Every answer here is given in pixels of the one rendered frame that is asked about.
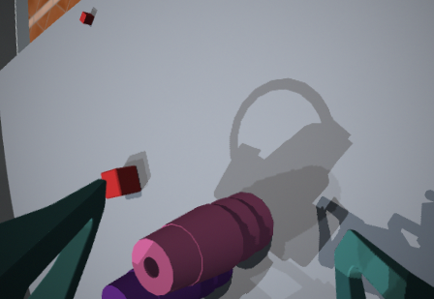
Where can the small red cube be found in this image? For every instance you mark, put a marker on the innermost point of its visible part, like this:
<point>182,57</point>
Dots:
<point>86,18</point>
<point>121,181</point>

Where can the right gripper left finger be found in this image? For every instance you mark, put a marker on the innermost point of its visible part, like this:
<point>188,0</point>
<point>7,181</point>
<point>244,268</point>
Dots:
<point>29,243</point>

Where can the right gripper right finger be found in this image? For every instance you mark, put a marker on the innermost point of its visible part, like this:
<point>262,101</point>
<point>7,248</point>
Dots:
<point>356,256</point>

